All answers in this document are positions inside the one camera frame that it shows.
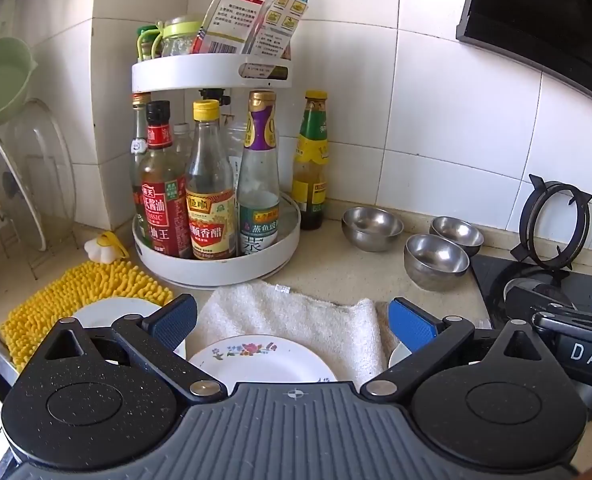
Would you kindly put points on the white towel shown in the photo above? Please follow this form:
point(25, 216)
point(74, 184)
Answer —
point(276, 310)

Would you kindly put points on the white red seasoning packet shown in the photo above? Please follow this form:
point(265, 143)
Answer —
point(231, 5)

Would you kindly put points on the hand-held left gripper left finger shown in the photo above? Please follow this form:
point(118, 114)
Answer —
point(176, 316)

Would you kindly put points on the red label soy sauce bottle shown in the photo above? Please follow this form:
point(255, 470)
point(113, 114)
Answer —
point(163, 200)

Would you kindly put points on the yellow cap vinegar bottle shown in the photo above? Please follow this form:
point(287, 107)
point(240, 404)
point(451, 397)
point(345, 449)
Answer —
point(211, 210)

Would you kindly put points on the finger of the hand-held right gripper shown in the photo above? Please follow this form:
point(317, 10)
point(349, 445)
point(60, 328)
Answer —
point(570, 320)

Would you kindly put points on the yellow chenille mat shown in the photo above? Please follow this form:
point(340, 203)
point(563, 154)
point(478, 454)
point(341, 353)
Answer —
point(51, 305)

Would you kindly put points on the clear bottle with gold cap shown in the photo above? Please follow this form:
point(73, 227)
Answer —
point(138, 125)

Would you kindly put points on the white two-tier spice rack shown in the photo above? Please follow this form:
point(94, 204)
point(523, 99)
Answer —
point(216, 272)

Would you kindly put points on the white packet with yellow pictures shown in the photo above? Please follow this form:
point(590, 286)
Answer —
point(286, 15)

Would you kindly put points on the floral white plate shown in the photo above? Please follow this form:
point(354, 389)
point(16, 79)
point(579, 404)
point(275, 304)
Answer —
point(256, 362)

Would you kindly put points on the green yellow oyster sauce bottle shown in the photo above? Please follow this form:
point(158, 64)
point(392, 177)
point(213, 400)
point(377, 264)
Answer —
point(311, 160)

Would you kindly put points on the glass pot lid black knob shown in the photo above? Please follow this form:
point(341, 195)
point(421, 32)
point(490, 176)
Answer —
point(6, 185)

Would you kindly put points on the black stove pan support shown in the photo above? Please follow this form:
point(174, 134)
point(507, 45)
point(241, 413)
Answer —
point(583, 220)

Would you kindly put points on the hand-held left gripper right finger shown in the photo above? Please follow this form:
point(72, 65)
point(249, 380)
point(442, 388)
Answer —
point(413, 322)

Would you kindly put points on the glass jar pale green lid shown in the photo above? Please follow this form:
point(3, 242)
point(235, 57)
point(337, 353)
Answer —
point(181, 35)

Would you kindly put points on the black glass gas stove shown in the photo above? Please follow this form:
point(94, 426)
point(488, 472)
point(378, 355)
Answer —
point(490, 280)

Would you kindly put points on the stainless steel bowl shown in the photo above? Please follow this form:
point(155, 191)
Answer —
point(458, 234)
point(434, 262)
point(371, 227)

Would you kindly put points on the pale green basin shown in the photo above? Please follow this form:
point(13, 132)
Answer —
point(1, 85)

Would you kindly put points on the black range hood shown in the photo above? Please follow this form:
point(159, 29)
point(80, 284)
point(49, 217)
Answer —
point(545, 5)

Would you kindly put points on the plain white plate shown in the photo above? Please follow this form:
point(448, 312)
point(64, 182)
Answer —
point(111, 310)
point(399, 356)

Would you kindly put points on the white yellow flower-shaped scrubber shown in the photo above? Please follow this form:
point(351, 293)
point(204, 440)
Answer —
point(101, 250)

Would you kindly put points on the purple label soy sauce bottle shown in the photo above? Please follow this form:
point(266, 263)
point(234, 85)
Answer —
point(258, 175)

